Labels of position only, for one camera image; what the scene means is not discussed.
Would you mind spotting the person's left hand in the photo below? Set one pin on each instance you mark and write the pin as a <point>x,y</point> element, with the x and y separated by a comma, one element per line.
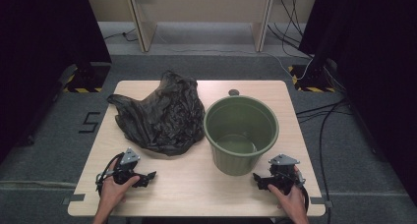
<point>111,191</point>

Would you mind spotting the person's right hand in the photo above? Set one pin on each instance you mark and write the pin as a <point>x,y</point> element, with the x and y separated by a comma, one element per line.
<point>293,201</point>

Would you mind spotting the black plastic garbage bag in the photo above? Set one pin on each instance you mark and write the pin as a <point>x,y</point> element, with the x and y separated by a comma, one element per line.
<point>164,119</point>

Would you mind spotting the black curtain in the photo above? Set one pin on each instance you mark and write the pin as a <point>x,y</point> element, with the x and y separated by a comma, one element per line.
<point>377,53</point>
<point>42,37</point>

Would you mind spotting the light wooden desk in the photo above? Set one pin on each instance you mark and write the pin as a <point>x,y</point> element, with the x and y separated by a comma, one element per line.
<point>203,4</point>

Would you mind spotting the grey round table grommet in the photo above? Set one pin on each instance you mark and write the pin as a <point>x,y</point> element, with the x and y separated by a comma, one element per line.
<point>233,92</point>

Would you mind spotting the black stand base hazard tape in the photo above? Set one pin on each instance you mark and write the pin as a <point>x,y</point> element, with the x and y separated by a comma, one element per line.
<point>311,78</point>
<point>86,80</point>

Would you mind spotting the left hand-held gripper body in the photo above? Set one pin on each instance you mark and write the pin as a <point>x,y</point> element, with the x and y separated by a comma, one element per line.
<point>129,156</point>

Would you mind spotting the green plastic trash bin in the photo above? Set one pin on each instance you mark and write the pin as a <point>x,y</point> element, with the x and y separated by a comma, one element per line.
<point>241,119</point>

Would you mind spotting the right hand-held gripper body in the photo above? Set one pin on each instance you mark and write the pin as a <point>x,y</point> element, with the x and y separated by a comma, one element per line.
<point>282,171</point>

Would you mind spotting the grey tape strip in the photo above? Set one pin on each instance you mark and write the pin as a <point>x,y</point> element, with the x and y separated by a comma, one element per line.
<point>73,198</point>
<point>323,201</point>

